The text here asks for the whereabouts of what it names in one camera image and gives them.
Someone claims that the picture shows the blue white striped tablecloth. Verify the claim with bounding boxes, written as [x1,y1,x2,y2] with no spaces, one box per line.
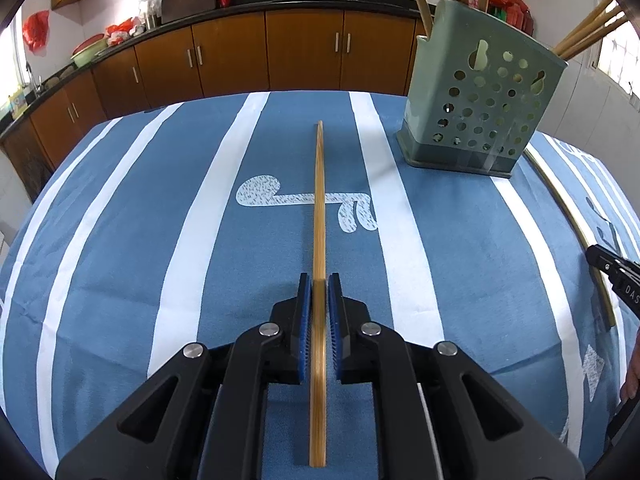
[0,91,640,480]

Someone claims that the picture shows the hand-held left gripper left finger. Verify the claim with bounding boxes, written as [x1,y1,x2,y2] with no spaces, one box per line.
[55,273,313,480]

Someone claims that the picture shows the wooden kitchen base cabinets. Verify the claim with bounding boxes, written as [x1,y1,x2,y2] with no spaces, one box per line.
[0,7,422,202]

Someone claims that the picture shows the brown bamboo chopstick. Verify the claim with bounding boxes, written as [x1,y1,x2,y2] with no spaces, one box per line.
[563,16,629,60]

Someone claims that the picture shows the green basin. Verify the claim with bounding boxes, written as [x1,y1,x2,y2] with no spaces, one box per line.
[70,35,109,69]

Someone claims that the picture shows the metal jars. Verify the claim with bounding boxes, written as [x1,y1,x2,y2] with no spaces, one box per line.
[139,0,164,31]

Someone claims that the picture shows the red plastic bags on counter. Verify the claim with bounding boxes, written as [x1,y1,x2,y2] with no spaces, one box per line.
[104,17,146,44]

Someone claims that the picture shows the green perforated utensil holder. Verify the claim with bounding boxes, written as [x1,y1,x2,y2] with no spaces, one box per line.
[396,0,569,179]

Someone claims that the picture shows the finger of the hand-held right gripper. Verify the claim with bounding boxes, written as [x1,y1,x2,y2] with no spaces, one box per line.
[585,244,640,319]

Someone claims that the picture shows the red bags with packets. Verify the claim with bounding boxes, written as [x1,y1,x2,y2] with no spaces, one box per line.
[487,0,534,37]

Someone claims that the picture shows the dark olive chopstick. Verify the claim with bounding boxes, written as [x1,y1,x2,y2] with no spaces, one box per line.
[522,147,619,332]

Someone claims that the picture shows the black kitchen countertop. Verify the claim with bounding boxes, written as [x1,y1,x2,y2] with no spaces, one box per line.
[0,0,422,137]

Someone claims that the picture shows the person's right hand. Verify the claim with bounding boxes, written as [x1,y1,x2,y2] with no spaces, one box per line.
[619,327,640,402]

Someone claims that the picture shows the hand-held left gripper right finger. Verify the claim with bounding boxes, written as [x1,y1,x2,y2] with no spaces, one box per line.
[326,273,586,480]

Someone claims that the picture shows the red bag on wall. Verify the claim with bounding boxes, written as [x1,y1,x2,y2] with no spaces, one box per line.
[22,10,51,54]

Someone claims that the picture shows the golden bamboo chopstick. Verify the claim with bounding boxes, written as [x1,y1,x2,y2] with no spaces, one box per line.
[307,120,329,469]

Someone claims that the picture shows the chopsticks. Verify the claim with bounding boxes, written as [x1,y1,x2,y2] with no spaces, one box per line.
[554,0,615,54]

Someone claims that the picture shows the window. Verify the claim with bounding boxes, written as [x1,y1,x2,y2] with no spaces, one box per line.
[597,0,640,92]

